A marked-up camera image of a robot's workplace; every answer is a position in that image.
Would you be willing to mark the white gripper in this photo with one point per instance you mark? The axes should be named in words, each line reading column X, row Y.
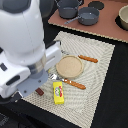
column 18, row 81

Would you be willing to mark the yellow butter box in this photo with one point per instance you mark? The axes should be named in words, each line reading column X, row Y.
column 58, row 93

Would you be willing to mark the brown toy sausage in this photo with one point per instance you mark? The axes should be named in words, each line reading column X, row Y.
column 39, row 91

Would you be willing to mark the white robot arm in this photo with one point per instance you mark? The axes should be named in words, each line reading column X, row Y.
column 24, row 57

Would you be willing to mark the round wooden plate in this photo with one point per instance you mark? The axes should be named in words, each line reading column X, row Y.
column 69, row 66

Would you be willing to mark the woven beige placemat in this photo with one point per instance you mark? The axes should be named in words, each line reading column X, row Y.
column 80, row 105

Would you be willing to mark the grey toy pot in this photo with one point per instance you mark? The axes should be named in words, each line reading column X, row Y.
column 68, row 8

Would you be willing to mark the grey toy saucepan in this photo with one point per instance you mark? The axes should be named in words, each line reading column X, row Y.
column 86, row 16

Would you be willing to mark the black stove burner disc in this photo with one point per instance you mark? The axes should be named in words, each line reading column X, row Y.
column 96, row 4

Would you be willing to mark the beige bowl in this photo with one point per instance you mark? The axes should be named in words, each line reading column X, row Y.
column 123, row 14

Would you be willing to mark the fork with orange handle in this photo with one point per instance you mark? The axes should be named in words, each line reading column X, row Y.
column 70, row 82

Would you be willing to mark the knife with orange handle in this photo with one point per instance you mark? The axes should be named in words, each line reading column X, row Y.
column 81, row 56

